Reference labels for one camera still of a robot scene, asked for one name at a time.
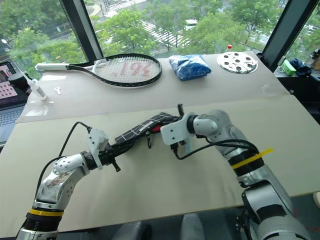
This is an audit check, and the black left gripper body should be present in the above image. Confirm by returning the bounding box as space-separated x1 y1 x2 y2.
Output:
98 146 116 168

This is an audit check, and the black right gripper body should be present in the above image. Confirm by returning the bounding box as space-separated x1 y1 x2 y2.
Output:
170 140 188 154

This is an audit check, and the black umbrella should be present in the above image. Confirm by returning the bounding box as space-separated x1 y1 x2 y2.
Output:
114 111 181 151

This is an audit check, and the yellow zip tie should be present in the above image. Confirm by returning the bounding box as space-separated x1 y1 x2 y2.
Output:
230 147 275 170

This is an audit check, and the blue plastic bag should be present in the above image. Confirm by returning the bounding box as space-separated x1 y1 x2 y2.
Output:
168 54 212 82

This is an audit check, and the black and white tennis racket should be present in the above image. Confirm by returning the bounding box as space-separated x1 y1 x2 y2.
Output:
34 52 163 89

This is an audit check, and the silver round perforated disc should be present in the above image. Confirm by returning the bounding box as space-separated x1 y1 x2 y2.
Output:
216 50 259 74

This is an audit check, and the grey rounded shape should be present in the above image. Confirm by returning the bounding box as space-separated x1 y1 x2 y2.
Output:
179 212 201 240

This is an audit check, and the clear plastic film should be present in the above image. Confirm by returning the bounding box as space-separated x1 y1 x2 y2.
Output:
23 100 55 118

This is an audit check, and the white glue tube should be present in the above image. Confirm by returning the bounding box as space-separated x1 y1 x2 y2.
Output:
23 73 49 102

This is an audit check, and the open laptop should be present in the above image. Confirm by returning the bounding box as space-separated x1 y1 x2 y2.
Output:
0 60 30 149

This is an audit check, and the green box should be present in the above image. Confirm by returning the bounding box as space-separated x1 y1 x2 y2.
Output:
282 59 298 77

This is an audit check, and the black round speaker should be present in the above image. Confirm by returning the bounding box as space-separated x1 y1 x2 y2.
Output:
7 72 26 88

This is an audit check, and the dark blue cloth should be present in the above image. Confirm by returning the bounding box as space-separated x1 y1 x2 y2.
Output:
289 57 314 76

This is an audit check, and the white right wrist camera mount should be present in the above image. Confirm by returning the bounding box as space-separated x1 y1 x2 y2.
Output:
160 113 196 146

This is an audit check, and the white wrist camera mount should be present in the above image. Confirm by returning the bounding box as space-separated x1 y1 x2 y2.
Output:
160 113 196 146
86 128 110 171

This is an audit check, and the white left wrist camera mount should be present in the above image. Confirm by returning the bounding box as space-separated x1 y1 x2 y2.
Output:
86 128 110 171

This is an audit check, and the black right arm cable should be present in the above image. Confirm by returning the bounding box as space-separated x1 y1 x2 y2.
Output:
171 139 260 161

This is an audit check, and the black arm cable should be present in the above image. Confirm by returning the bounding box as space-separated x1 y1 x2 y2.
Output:
35 121 93 200
171 139 260 161

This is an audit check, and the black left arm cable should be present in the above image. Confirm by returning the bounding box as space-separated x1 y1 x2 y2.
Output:
35 121 93 200

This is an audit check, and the dark window frame post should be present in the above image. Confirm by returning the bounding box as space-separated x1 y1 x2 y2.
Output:
261 0 320 73
59 0 105 63

